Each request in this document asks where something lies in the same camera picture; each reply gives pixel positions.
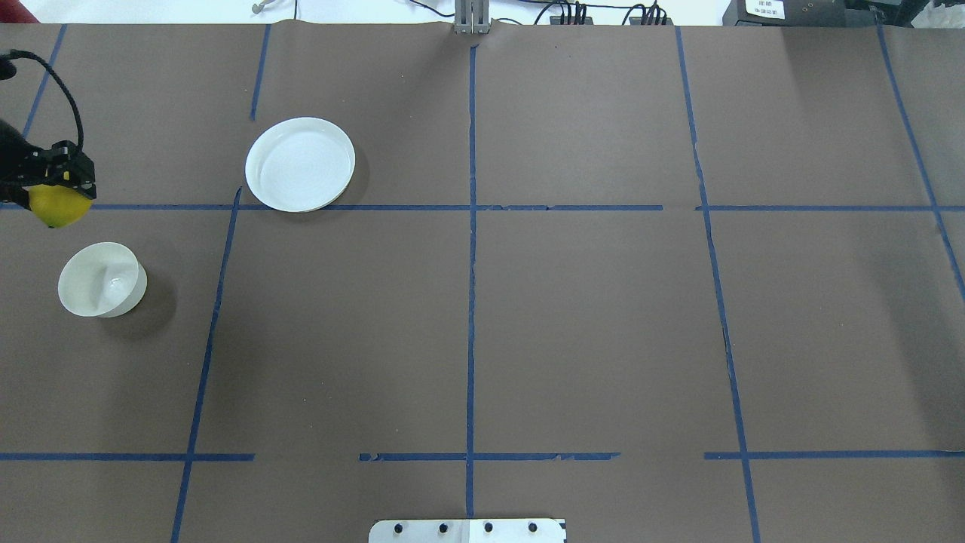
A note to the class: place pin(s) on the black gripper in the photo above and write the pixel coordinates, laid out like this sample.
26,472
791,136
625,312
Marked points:
16,160

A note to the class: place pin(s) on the yellow lemon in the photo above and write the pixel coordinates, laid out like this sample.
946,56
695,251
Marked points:
57,206

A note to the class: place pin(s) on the white plastic bowl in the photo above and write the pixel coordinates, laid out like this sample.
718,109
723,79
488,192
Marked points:
104,280

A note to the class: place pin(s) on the white round plate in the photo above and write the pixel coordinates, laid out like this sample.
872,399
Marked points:
300,165

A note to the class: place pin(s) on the brown paper table mat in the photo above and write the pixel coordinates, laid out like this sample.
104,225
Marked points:
667,285

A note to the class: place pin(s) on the black box device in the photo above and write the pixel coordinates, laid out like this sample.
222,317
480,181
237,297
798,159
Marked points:
830,14

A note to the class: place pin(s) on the grey aluminium frame post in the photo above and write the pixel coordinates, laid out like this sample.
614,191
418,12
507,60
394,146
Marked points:
472,17

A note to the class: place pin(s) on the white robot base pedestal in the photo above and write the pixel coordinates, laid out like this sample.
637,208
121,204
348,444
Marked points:
470,530

